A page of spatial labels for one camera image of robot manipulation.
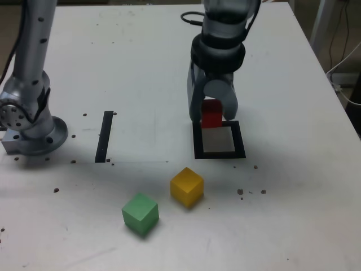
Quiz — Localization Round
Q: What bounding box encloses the yellow cube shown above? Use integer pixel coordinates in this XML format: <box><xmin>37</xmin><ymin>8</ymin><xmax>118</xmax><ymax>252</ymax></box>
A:
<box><xmin>169</xmin><ymin>167</ymin><xmax>204</xmax><ymax>209</ymax></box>

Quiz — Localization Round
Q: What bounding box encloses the thin black background cable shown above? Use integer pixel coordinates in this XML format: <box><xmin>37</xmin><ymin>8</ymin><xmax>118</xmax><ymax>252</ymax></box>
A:
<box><xmin>328</xmin><ymin>0</ymin><xmax>352</xmax><ymax>71</ymax></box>

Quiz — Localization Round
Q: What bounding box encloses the black tape strip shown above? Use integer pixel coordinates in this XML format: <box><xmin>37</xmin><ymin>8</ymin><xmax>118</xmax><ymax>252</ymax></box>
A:
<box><xmin>95</xmin><ymin>111</ymin><xmax>114</xmax><ymax>164</ymax></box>

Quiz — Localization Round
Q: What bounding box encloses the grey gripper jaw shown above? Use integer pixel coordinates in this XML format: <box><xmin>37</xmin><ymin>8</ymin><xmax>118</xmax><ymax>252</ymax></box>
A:
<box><xmin>203</xmin><ymin>78</ymin><xmax>240</xmax><ymax>120</ymax></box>

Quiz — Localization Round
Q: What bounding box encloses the green cube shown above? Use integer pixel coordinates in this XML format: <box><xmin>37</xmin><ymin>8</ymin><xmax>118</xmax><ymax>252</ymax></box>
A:
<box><xmin>121</xmin><ymin>192</ymin><xmax>160</xmax><ymax>237</ymax></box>

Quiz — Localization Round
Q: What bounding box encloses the black tape square outline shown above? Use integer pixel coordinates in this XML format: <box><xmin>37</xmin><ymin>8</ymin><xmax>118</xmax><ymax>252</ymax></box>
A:
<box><xmin>192</xmin><ymin>120</ymin><xmax>246</xmax><ymax>160</ymax></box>

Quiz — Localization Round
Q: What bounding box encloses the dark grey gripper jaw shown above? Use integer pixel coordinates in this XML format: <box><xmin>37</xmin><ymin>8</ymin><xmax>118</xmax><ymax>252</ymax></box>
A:
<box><xmin>186</xmin><ymin>59</ymin><xmax>209</xmax><ymax>124</ymax></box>

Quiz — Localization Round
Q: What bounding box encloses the white background cable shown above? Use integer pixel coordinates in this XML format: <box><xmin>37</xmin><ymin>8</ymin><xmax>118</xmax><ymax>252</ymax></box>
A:
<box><xmin>326</xmin><ymin>41</ymin><xmax>361</xmax><ymax>106</ymax></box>

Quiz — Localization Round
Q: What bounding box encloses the red cube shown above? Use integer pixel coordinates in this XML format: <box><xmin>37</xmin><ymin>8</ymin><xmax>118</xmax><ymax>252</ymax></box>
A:
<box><xmin>200</xmin><ymin>98</ymin><xmax>224</xmax><ymax>129</ymax></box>

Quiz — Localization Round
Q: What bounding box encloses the white metal frame leg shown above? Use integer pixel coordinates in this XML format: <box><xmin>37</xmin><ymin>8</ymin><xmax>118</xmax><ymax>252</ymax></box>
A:
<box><xmin>309</xmin><ymin>0</ymin><xmax>335</xmax><ymax>57</ymax></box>

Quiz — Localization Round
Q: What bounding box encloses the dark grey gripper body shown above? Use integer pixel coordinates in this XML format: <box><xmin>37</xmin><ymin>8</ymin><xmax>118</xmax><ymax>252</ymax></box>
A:
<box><xmin>197</xmin><ymin>69</ymin><xmax>235</xmax><ymax>85</ymax></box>

